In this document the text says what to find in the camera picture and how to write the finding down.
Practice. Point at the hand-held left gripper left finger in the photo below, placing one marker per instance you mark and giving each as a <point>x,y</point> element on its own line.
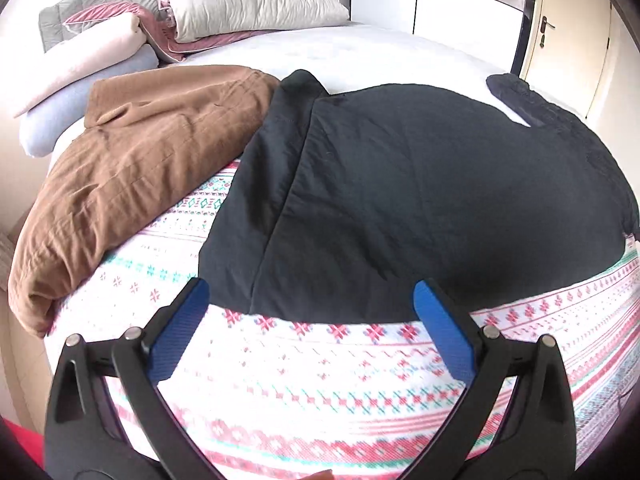
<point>177,330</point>

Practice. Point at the white bed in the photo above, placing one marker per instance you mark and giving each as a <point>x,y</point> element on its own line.
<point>360,55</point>

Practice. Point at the dark quilted garment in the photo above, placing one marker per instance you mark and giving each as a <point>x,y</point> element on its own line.
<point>565,115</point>

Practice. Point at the cream door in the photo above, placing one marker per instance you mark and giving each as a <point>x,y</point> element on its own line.
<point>570,25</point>

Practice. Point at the red garment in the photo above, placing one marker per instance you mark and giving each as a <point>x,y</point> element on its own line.
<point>20,452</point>

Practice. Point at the black jacket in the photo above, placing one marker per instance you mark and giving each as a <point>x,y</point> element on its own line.
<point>410,190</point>

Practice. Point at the light blue bolster pillow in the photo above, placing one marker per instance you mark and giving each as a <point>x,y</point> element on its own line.
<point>75,105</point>

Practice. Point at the patterned knit blanket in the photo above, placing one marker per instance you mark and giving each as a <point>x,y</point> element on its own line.
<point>325,385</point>

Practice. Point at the light pink bolster pillow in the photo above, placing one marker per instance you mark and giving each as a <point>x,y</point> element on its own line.
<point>85,55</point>

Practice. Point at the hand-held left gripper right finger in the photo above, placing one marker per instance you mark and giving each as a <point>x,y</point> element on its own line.
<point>445,332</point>

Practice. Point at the brown garment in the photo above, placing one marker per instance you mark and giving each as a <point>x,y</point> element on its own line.
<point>145,150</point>

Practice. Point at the cream pillow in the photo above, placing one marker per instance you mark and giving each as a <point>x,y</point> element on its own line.
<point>250,7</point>

